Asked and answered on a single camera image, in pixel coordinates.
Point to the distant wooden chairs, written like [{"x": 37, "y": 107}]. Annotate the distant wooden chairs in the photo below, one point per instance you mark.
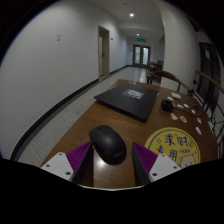
[{"x": 155, "y": 65}]

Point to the small black box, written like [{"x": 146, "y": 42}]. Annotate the small black box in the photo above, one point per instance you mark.
[{"x": 166, "y": 105}]

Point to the green exit sign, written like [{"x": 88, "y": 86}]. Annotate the green exit sign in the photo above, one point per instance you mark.
[{"x": 142, "y": 40}]

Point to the wooden armchair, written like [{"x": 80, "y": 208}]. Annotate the wooden armchair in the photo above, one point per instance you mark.
[{"x": 166, "y": 74}]

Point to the flat white and black device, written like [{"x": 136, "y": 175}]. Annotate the flat white and black device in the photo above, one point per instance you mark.
[{"x": 210, "y": 125}]

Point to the small beige card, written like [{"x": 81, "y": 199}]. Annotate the small beige card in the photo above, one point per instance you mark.
[
  {"x": 183, "y": 119},
  {"x": 174, "y": 116}
]

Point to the black closed laptop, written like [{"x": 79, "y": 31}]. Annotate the black closed laptop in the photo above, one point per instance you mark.
[{"x": 123, "y": 101}]

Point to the glass double door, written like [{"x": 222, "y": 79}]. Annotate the glass double door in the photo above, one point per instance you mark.
[{"x": 141, "y": 55}]

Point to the black computer mouse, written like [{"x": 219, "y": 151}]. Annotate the black computer mouse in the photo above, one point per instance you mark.
[{"x": 107, "y": 143}]

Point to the small white card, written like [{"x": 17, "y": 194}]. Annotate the small white card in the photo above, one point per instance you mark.
[
  {"x": 169, "y": 98},
  {"x": 198, "y": 130},
  {"x": 193, "y": 111},
  {"x": 186, "y": 105},
  {"x": 180, "y": 106},
  {"x": 199, "y": 120}
]

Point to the black railing with wooden handrail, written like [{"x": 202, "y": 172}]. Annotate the black railing with wooden handrail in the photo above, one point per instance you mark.
[{"x": 213, "y": 81}]

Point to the single room door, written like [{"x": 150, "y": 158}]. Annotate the single room door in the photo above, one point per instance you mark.
[{"x": 105, "y": 53}]

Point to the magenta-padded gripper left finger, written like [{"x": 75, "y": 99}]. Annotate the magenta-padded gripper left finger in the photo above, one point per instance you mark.
[{"x": 56, "y": 165}]

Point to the small white box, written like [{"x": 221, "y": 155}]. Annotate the small white box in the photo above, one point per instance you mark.
[{"x": 176, "y": 95}]

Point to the round yellow printed mouse pad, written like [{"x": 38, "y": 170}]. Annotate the round yellow printed mouse pad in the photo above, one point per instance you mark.
[{"x": 173, "y": 143}]

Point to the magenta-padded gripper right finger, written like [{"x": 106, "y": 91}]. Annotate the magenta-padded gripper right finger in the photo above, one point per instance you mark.
[{"x": 163, "y": 166}]

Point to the dark framed window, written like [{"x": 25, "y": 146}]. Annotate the dark framed window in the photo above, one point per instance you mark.
[{"x": 206, "y": 73}]

